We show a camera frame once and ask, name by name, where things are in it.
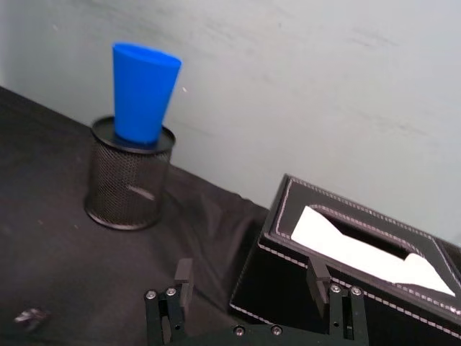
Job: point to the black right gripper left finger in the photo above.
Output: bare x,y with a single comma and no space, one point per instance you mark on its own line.
180,299

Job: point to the black mesh pen holder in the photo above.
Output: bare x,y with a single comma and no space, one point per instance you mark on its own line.
126,180

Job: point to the black table cloth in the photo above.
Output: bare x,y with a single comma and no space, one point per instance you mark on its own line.
72,252

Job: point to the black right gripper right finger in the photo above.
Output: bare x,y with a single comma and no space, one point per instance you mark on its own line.
335,306

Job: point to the white tissue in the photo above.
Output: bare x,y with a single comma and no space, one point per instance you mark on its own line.
360,248

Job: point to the black leather tissue box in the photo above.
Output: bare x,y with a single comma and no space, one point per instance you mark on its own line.
324,288

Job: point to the blue plastic cup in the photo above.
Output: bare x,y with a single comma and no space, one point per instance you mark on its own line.
142,95

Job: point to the small dark crumpled wrapper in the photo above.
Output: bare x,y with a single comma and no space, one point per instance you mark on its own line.
30,317

